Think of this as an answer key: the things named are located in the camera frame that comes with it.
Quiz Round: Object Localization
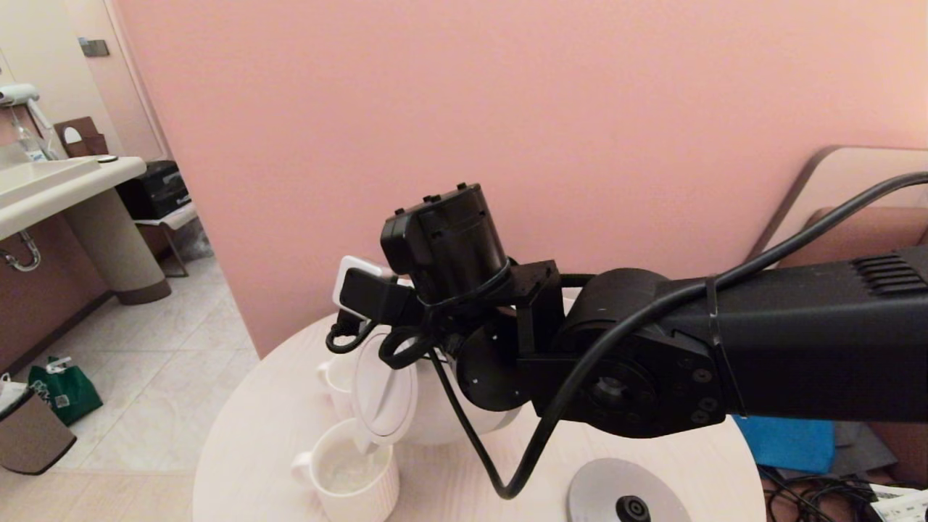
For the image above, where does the white electric kettle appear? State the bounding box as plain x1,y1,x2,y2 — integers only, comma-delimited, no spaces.
352,330,523,447

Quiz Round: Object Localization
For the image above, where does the clear water bottle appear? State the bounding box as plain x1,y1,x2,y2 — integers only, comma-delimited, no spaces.
11,109,51,164

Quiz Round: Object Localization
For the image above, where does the white ribbed mug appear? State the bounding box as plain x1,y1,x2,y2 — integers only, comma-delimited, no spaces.
316,355,360,420
291,419,401,522

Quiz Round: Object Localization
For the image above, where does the clear plastic bag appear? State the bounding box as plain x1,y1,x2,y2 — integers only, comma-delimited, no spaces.
170,217,215,263

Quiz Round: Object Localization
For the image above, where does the small white side table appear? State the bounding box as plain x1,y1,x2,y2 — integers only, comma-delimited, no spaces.
134,203,200,280

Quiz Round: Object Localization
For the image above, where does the grey round kettle base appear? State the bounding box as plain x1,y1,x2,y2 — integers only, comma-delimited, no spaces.
567,457,693,522

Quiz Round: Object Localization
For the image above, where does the black box device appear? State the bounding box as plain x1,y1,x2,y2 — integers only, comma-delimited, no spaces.
116,161,192,222

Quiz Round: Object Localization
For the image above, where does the brown tissue holder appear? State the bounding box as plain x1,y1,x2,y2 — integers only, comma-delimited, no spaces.
55,117,111,160

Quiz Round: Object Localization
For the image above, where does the blue folded cloth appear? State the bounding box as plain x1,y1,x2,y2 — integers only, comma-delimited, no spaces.
732,415,837,473

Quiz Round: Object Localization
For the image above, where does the white sink counter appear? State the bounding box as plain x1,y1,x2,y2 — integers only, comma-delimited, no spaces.
0,156,148,244

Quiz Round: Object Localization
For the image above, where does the beige headboard panel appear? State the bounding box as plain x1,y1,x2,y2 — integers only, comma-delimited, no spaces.
754,145,928,262

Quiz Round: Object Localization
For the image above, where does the green shopping bag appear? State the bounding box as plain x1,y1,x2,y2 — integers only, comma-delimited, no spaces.
29,357,104,427

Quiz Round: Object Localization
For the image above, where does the chrome drain pipe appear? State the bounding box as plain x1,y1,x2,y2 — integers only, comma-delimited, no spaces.
0,231,43,275

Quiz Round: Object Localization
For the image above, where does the white hair dryer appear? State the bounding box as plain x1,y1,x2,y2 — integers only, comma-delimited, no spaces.
0,85,55,131

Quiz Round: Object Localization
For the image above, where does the brown waste bin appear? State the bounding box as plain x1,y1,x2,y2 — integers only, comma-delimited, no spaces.
0,373,78,476

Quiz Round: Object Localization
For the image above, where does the grey folded cloth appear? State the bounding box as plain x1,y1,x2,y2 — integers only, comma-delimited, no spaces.
834,420,900,476

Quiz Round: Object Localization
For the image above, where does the printed paper sheet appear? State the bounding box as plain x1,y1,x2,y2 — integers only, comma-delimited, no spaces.
869,482,928,522

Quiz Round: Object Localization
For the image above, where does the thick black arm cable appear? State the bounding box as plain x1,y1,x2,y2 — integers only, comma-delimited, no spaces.
325,172,928,501

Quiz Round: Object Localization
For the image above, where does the beige sink pedestal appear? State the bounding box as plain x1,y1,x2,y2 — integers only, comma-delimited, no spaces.
64,190,173,307

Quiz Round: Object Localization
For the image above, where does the tangled thin black cable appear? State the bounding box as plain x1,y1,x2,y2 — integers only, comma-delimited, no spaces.
758,468,889,522

